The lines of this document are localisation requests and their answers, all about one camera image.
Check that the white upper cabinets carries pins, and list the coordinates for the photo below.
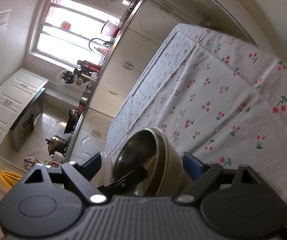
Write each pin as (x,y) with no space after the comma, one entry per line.
(16,95)

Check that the black frying pan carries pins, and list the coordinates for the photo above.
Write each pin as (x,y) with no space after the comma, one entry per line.
(72,121)

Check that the stainless steel bowl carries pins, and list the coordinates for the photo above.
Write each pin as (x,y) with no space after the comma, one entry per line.
(144,151)

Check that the kitchen window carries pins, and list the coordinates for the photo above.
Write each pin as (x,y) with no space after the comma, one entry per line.
(65,29)

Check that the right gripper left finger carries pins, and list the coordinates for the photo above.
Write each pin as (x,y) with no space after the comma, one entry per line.
(78,177)

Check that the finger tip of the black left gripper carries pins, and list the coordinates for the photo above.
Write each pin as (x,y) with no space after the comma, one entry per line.
(126,184)

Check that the red thermos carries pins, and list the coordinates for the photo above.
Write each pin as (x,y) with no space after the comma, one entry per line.
(88,67)

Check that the brass stock pot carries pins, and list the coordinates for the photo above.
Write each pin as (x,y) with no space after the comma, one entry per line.
(57,144)

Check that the cherry print tablecloth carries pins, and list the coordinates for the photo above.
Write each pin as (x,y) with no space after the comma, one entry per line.
(219,98)

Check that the pink plastic basket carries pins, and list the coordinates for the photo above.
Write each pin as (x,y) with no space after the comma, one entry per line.
(109,29)

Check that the large white plate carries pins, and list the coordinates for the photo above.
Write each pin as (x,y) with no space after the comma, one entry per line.
(104,175)

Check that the steel kettle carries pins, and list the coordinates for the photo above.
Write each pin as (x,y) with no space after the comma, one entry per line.
(83,75)

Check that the white lower kitchen cabinets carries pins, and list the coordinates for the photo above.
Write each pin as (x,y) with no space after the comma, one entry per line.
(145,29)

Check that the cream bowl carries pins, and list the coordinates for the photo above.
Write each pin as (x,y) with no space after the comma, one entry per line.
(171,177)

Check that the steel range hood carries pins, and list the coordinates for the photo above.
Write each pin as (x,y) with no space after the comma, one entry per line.
(26,121)

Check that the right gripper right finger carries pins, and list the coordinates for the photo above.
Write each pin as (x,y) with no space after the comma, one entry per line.
(205,179)

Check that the dish rack with items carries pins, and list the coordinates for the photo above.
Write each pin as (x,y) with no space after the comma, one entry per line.
(54,160)

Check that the yellow hanging towel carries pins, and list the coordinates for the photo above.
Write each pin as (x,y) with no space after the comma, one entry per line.
(9,178)

